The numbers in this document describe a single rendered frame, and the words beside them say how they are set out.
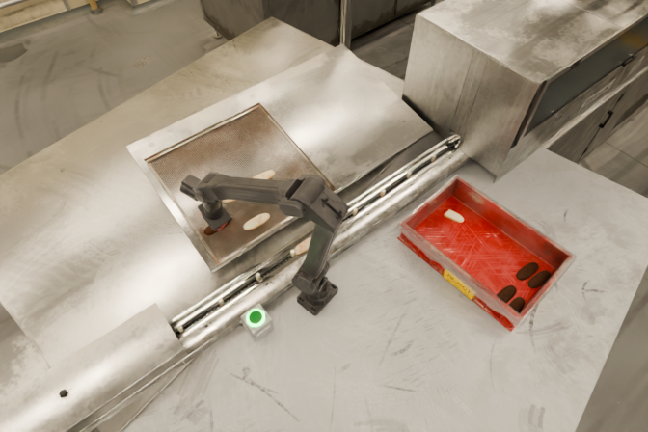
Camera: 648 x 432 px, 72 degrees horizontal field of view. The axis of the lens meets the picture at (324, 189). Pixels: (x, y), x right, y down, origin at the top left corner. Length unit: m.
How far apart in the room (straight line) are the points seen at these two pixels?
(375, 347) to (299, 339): 0.23
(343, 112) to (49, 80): 2.80
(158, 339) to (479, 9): 1.56
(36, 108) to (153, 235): 2.36
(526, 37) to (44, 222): 1.84
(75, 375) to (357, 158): 1.14
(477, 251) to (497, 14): 0.86
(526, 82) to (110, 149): 1.61
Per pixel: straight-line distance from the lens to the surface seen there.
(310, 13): 3.33
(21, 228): 1.96
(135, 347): 1.42
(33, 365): 1.65
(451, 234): 1.66
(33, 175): 2.12
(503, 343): 1.53
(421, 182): 1.73
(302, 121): 1.81
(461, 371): 1.46
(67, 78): 4.10
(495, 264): 1.64
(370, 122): 1.85
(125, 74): 3.94
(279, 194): 1.07
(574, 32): 1.85
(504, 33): 1.75
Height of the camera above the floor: 2.17
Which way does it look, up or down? 51 degrees down
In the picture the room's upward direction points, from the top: straight up
